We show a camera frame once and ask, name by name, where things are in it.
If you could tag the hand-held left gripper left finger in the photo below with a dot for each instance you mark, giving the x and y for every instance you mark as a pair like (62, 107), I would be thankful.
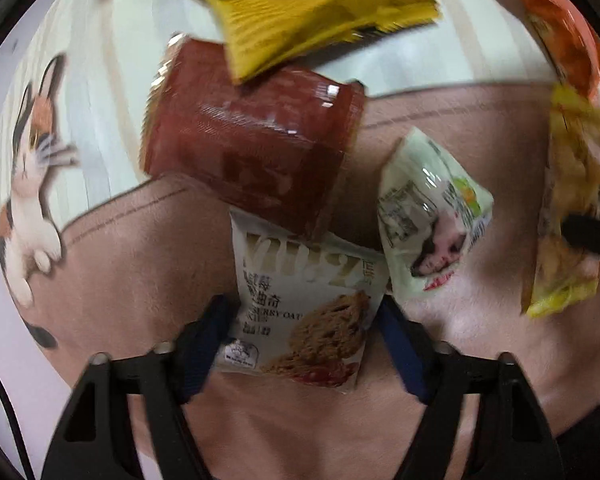
(205, 342)

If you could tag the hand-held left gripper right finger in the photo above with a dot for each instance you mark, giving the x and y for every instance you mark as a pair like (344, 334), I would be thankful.
(401, 352)

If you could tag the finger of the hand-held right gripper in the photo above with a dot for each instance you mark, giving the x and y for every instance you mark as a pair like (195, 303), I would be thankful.
(595, 237)

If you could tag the orange and yellow snack packet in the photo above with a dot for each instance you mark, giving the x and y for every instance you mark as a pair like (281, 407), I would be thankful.
(575, 160)

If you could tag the white oat cookie packet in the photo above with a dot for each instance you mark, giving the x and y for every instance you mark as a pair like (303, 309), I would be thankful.
(300, 300)

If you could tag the white cow print packet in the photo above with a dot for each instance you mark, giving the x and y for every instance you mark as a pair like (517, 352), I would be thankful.
(430, 210)

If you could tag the cat print striped table mat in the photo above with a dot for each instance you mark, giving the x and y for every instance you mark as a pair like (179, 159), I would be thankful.
(130, 260)

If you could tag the red-brown snack packet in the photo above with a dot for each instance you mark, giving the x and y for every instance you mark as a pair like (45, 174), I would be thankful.
(250, 135)

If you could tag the mustard yellow snack packet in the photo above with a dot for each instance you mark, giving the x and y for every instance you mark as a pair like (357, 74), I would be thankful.
(300, 5)

